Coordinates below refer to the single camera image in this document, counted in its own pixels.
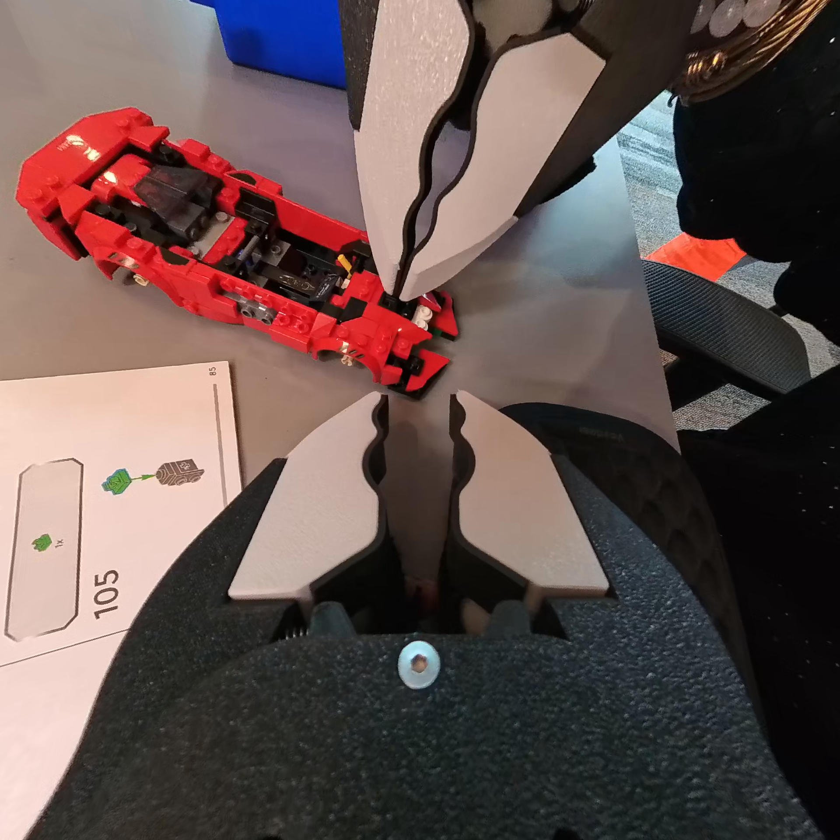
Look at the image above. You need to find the person's right forearm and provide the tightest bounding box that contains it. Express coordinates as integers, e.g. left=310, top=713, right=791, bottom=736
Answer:
left=672, top=20, right=840, bottom=322

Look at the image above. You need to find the lego instruction booklet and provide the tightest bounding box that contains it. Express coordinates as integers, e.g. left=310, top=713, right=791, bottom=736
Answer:
left=0, top=360, right=244, bottom=840

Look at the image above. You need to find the person's black clothing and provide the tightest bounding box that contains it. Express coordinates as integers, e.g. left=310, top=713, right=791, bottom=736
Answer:
left=676, top=374, right=840, bottom=840

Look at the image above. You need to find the black mesh office chair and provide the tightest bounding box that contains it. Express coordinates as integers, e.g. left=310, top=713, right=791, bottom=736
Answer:
left=640, top=257, right=829, bottom=413

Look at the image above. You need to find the orange flat panel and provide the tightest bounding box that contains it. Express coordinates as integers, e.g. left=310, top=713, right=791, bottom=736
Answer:
left=645, top=236, right=749, bottom=278

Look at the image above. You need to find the blue plastic bin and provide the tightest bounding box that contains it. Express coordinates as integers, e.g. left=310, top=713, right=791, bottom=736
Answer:
left=197, top=0, right=349, bottom=91

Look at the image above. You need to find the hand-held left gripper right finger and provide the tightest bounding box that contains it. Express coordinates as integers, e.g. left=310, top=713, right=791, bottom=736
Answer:
left=444, top=390, right=611, bottom=614

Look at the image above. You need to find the gold bangle bracelet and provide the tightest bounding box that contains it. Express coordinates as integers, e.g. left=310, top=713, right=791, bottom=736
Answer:
left=675, top=0, right=818, bottom=107

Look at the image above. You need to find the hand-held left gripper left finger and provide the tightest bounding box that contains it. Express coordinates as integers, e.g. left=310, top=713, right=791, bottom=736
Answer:
left=227, top=390, right=406, bottom=614

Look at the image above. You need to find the black dimpled pad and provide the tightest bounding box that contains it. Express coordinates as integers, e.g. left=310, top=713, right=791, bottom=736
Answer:
left=502, top=402, right=769, bottom=756

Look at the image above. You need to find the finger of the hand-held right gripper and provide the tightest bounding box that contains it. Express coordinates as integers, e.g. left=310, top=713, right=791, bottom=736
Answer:
left=352, top=0, right=479, bottom=296
left=399, top=28, right=608, bottom=301

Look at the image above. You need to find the white bead bracelet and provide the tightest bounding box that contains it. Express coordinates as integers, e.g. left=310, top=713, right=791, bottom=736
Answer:
left=694, top=0, right=783, bottom=37

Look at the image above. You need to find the red lego car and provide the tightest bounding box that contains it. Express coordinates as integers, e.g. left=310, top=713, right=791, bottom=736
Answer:
left=14, top=108, right=460, bottom=401

